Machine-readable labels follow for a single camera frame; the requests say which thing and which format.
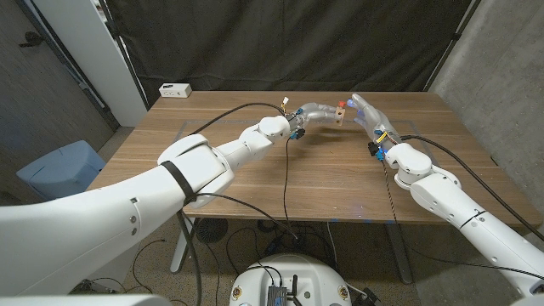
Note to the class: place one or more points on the white power strip box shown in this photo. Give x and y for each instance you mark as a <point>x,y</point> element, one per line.
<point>175,90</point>

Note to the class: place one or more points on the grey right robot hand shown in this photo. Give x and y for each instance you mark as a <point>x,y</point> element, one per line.
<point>374,121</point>

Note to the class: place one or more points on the white cabinet panel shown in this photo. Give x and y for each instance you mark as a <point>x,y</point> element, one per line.
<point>98,55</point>

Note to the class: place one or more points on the round black floor fan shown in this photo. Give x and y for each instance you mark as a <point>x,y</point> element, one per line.
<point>214,231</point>

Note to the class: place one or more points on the black backdrop curtain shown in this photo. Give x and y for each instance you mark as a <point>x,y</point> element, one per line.
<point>276,42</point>

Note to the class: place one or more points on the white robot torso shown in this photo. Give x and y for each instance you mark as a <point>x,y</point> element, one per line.
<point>314,276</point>

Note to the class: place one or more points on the red-headed wooden screw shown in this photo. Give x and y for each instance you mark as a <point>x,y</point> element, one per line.
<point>341,104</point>

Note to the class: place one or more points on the blue plastic bin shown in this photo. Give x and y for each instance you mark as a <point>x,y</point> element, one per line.
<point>59,170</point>

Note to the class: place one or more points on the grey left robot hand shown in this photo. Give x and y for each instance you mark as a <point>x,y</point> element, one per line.
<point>314,114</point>

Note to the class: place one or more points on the grey table leg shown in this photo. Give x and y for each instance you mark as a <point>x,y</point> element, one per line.
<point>399,255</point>

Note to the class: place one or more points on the white table leg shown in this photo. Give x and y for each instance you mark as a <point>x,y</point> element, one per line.
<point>178,255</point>

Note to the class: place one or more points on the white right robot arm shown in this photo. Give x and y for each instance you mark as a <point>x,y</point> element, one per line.
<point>446,195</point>

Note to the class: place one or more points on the small wooden block with holes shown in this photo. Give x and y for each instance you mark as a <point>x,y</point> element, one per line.
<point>339,116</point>

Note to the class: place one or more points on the grey device on torso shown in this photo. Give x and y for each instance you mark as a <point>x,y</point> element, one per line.
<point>277,296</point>

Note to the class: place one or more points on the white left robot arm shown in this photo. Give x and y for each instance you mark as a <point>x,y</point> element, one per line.
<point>85,234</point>

